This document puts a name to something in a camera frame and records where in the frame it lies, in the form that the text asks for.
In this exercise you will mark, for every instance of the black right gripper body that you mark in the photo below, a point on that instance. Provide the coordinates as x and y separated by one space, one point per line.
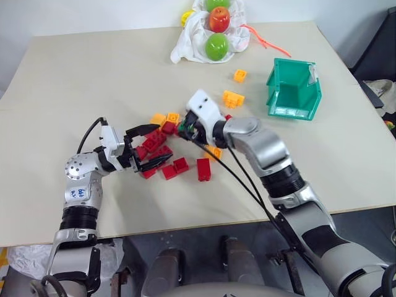
198 131

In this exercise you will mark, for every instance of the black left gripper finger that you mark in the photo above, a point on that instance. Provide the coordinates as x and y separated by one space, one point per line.
143 129
156 162

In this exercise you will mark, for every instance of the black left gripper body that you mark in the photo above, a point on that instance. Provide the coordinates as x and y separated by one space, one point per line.
129 154

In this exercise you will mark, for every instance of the green toy block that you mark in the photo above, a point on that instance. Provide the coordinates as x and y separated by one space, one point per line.
186 126

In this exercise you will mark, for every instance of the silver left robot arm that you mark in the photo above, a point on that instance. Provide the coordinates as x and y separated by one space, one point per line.
81 198

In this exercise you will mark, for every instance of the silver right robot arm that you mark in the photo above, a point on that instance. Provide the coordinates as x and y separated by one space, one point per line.
272 154

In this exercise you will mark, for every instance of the orange toy block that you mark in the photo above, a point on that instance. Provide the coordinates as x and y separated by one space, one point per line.
172 117
157 119
240 75
215 152
232 98

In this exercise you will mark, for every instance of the tall red toy block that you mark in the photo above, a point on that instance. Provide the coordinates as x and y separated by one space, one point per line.
204 169

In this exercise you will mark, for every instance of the teal plastic bin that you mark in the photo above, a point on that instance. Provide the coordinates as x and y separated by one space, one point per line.
294 92

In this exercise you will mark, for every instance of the green toy apple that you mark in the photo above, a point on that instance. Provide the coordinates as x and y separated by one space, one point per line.
217 46
217 3

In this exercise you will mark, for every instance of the white plastic bag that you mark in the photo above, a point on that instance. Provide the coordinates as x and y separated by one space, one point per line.
191 37

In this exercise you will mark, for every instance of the yellow toy fruit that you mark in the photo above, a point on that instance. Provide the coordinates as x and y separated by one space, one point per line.
186 17

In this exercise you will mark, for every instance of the dark rounded shape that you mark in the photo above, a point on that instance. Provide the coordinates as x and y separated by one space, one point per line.
167 266

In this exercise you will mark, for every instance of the red toy apple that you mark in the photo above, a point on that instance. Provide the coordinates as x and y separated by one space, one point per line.
219 19

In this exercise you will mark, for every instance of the grey robot torso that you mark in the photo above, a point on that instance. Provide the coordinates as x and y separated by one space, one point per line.
222 289

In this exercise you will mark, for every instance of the crumpled white plastic sheet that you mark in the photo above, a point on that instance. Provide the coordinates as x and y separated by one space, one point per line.
28 260

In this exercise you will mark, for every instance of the yellow object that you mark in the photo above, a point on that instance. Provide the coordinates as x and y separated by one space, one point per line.
3 258

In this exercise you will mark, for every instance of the beige cloth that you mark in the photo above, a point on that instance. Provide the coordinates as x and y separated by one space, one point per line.
382 89

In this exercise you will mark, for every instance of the small colourful toy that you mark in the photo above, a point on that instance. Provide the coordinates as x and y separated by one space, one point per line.
390 124

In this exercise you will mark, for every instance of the black chair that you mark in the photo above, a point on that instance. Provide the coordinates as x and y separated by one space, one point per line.
377 46

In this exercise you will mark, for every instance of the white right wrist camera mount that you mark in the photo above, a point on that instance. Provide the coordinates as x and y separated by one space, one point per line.
204 106

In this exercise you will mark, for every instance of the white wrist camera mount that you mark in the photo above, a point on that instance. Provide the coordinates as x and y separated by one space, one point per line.
204 106
110 140

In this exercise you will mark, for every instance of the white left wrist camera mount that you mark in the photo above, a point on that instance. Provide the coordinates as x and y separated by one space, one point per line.
110 140

